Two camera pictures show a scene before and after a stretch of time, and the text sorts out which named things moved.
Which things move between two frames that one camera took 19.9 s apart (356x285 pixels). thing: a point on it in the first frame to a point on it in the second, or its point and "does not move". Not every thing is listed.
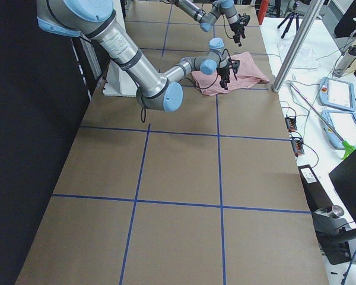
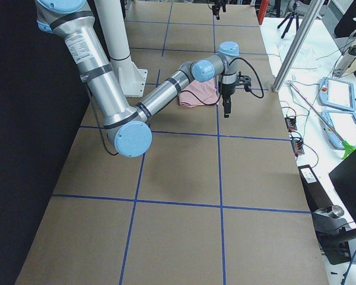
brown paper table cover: x=211 y=193 does not move
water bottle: x=346 y=62 does not move
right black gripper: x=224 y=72 to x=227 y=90
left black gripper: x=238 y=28 to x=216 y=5
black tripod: x=291 y=16 does not move
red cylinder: x=263 y=9 does not move
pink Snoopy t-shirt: x=248 y=75 to x=196 y=93
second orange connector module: x=298 y=146 does not move
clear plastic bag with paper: x=306 y=59 does not move
